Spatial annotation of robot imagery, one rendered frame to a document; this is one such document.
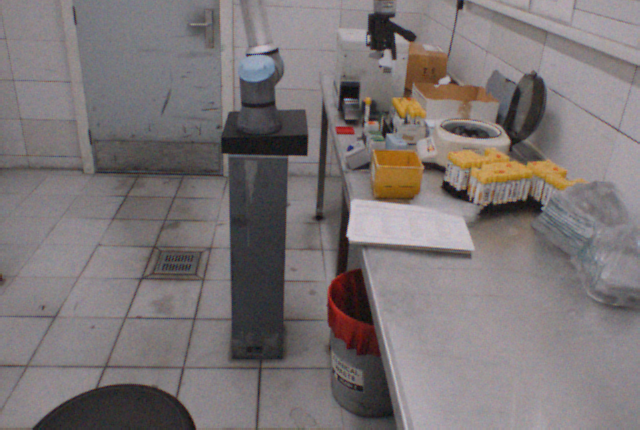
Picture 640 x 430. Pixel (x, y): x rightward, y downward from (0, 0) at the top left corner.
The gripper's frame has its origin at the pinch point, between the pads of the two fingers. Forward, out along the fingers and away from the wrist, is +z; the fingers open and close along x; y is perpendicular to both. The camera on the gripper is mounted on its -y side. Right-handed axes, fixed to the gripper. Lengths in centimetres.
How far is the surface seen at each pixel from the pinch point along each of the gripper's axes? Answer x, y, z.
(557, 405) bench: 123, 8, 26
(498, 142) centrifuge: 30.9, -27.4, 16.2
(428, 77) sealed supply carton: -69, -43, 20
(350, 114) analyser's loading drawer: -21.8, 7.6, 21.0
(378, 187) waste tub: 44, 16, 22
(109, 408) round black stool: 91, 86, 44
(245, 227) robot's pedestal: 9, 53, 50
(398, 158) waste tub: 33.0, 6.2, 18.1
